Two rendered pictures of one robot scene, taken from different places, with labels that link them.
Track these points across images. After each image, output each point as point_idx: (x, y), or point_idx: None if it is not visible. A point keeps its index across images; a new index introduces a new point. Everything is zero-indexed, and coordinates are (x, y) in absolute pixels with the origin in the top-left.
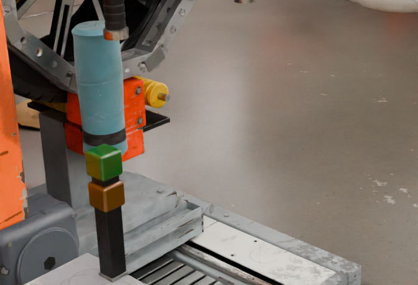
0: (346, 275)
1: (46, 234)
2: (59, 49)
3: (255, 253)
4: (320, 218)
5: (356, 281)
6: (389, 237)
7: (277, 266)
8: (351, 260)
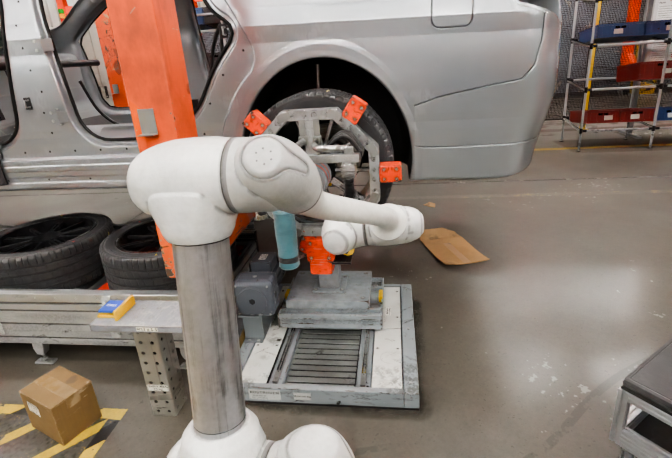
0: (402, 393)
1: (250, 289)
2: None
3: (387, 354)
4: (471, 361)
5: (413, 401)
6: (489, 397)
7: (384, 366)
8: (445, 392)
